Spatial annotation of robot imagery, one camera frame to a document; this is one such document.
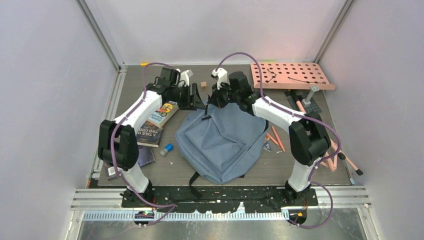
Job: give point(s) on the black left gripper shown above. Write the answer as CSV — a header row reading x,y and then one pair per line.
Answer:
x,y
196,103

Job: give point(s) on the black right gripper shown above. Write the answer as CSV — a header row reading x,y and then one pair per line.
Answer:
x,y
215,99

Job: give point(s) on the blue grey student backpack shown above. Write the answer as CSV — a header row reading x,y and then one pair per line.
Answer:
x,y
221,144

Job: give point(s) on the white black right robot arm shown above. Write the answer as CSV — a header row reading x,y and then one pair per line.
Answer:
x,y
308,136

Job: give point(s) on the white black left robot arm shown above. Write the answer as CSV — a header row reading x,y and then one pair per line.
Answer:
x,y
117,144

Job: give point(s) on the colourful treehouse paperback book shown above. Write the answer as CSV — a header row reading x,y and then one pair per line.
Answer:
x,y
163,114

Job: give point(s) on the blue capped glue stick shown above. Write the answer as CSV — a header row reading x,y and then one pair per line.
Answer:
x,y
168,148

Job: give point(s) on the dark Tale of Two Cities book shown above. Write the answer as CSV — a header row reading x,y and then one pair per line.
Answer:
x,y
149,135

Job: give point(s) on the orange pencil left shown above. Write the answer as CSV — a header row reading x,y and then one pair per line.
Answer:
x,y
272,139

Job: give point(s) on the orange pencil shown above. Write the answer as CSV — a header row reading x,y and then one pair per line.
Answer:
x,y
278,139
272,139

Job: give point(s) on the orange pencil right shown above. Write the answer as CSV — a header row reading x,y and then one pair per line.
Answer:
x,y
278,139

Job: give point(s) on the dark blue galaxy cover book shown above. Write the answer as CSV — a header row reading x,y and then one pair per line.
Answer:
x,y
145,157

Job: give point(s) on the pink perforated music stand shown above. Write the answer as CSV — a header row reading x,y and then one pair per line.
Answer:
x,y
289,76

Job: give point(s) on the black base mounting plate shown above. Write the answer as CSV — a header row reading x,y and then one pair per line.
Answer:
x,y
226,199

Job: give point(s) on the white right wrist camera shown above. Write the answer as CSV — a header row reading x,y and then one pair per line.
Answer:
x,y
221,75

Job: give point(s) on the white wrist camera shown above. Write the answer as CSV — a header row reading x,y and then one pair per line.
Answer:
x,y
221,75
184,78

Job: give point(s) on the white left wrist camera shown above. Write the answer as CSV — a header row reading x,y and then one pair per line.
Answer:
x,y
184,78

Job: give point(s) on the grey lego plate with post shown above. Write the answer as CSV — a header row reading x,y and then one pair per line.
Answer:
x,y
304,103

